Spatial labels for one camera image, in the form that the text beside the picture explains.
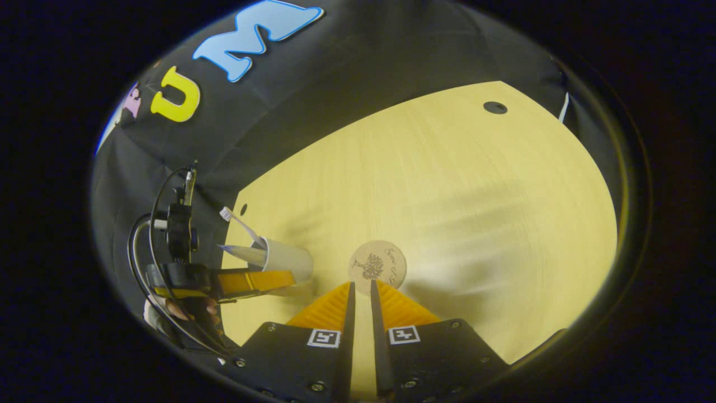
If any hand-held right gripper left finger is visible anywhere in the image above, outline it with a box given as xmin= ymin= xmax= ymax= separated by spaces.
xmin=221 ymin=281 xmax=357 ymax=403

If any white cup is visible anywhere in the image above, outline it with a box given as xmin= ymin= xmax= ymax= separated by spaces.
xmin=250 ymin=237 xmax=314 ymax=283

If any white toothpaste tube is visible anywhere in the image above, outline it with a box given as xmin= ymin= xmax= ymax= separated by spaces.
xmin=217 ymin=243 xmax=268 ymax=268

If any black cable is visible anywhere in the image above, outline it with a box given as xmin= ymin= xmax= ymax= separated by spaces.
xmin=127 ymin=215 xmax=224 ymax=356
xmin=148 ymin=166 xmax=235 ymax=359

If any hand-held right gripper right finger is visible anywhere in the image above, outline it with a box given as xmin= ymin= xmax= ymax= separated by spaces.
xmin=369 ymin=280 xmax=510 ymax=402

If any round cork coaster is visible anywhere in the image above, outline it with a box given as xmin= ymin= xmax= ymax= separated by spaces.
xmin=348 ymin=241 xmax=407 ymax=296

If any white toothbrush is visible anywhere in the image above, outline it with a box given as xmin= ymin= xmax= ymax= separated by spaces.
xmin=219 ymin=207 xmax=263 ymax=247

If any wooden desktop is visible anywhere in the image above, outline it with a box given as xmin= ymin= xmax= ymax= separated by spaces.
xmin=221 ymin=80 xmax=619 ymax=401

